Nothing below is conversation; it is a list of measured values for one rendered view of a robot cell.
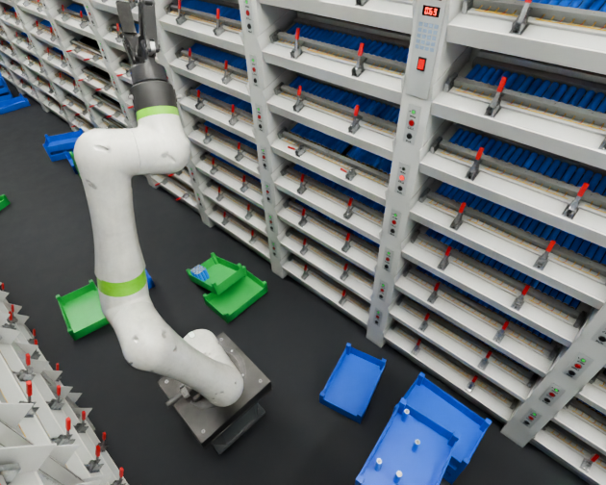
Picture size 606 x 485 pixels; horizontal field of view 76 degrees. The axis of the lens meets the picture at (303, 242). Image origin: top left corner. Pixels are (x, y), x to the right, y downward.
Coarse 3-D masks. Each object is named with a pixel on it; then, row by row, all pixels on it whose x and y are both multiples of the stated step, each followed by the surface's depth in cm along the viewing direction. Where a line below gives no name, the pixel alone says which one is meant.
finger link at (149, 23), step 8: (144, 0) 77; (152, 0) 78; (144, 8) 78; (152, 8) 79; (144, 16) 78; (152, 16) 79; (144, 24) 79; (152, 24) 80; (144, 32) 80; (152, 32) 80; (144, 40) 81; (152, 40) 82
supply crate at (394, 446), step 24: (408, 408) 130; (384, 432) 124; (408, 432) 128; (432, 432) 128; (456, 432) 121; (384, 456) 123; (408, 456) 123; (432, 456) 123; (360, 480) 112; (384, 480) 118; (408, 480) 118; (432, 480) 118
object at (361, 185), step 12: (288, 120) 172; (276, 132) 170; (288, 132) 173; (276, 144) 170; (288, 144) 168; (300, 144) 166; (288, 156) 167; (312, 156) 161; (312, 168) 161; (324, 168) 156; (336, 168) 154; (336, 180) 154; (348, 180) 149; (360, 180) 148; (360, 192) 149; (372, 192) 143; (384, 192) 142; (384, 204) 143
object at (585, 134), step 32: (480, 64) 109; (512, 64) 105; (544, 64) 100; (448, 96) 108; (480, 96) 104; (512, 96) 100; (544, 96) 97; (576, 96) 95; (480, 128) 104; (512, 128) 98; (544, 128) 94; (576, 128) 92; (576, 160) 93
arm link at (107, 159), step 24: (96, 144) 77; (120, 144) 79; (96, 168) 78; (120, 168) 81; (96, 192) 82; (120, 192) 84; (96, 216) 86; (120, 216) 87; (96, 240) 90; (120, 240) 90; (96, 264) 94; (120, 264) 93; (144, 264) 101
